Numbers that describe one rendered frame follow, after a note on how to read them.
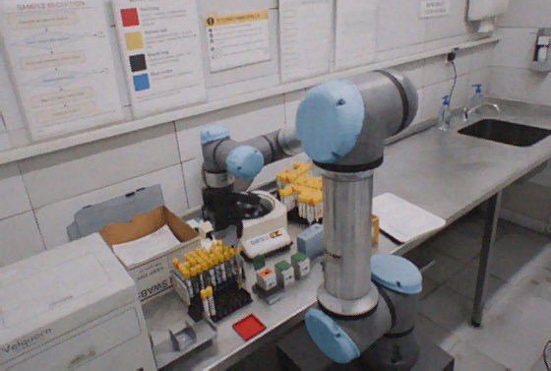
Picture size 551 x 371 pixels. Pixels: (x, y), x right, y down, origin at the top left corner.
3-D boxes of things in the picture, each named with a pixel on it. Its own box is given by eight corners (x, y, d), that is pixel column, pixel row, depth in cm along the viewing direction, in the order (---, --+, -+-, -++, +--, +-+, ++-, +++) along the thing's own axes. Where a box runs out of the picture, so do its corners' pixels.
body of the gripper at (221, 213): (203, 223, 114) (197, 184, 110) (229, 213, 119) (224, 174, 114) (217, 235, 109) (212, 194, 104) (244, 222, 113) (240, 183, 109)
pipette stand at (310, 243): (310, 267, 135) (308, 241, 131) (294, 259, 140) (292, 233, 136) (329, 253, 141) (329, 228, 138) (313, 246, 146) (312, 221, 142)
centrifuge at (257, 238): (240, 267, 138) (236, 235, 133) (209, 228, 162) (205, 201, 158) (301, 244, 148) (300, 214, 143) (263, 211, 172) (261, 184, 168)
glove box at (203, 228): (208, 273, 136) (204, 248, 133) (176, 243, 154) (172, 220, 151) (239, 257, 143) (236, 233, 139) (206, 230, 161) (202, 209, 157)
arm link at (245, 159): (275, 141, 97) (249, 131, 105) (235, 154, 91) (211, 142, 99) (277, 171, 100) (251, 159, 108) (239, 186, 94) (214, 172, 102)
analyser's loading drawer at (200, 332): (143, 382, 96) (139, 365, 95) (133, 364, 101) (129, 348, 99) (218, 337, 108) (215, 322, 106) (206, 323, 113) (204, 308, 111)
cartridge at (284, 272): (284, 289, 126) (282, 271, 124) (275, 281, 130) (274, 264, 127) (294, 283, 128) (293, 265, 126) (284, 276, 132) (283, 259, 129)
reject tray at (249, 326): (245, 340, 108) (245, 339, 108) (231, 327, 113) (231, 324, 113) (266, 328, 112) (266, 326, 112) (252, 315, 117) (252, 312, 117)
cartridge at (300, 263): (300, 279, 130) (299, 262, 127) (290, 273, 133) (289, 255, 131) (310, 274, 132) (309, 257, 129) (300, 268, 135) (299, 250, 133)
